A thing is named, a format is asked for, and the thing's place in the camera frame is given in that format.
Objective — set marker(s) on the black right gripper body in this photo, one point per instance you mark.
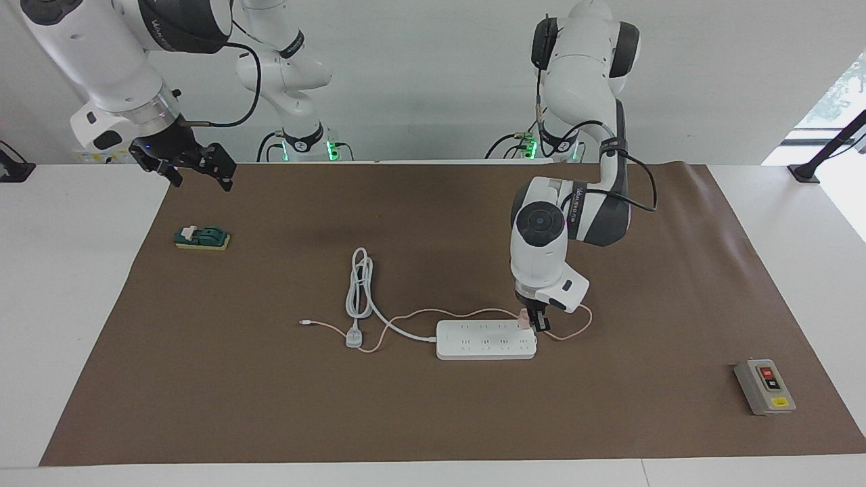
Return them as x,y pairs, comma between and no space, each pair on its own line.
169,145

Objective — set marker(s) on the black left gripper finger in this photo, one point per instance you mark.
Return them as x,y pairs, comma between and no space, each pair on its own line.
542,322

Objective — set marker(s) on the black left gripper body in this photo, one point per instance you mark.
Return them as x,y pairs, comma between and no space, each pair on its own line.
531,301

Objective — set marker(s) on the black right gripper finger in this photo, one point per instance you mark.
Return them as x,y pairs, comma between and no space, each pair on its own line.
172,174
222,166

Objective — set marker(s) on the pink charger adapter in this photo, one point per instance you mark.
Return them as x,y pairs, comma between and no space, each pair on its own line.
523,318

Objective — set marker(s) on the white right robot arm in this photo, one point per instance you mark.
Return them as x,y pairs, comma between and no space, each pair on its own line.
101,54

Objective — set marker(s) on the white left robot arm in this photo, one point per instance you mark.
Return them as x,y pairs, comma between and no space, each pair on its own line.
541,250

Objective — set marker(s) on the white power strip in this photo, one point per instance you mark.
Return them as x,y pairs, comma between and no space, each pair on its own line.
487,339

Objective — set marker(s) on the green circuit board clip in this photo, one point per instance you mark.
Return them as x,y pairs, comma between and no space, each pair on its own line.
203,238

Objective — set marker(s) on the black desk clamp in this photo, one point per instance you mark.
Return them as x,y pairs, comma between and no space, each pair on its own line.
13,169

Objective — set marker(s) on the brown table mat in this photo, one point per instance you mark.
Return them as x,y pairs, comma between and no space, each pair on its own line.
406,419

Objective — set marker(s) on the black slanted stand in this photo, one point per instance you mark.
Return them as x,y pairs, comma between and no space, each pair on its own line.
829,145

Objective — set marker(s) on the white wall socket box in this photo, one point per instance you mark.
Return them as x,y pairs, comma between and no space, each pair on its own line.
91,157

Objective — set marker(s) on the grey on-off switch box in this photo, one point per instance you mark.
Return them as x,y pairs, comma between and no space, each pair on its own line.
764,387

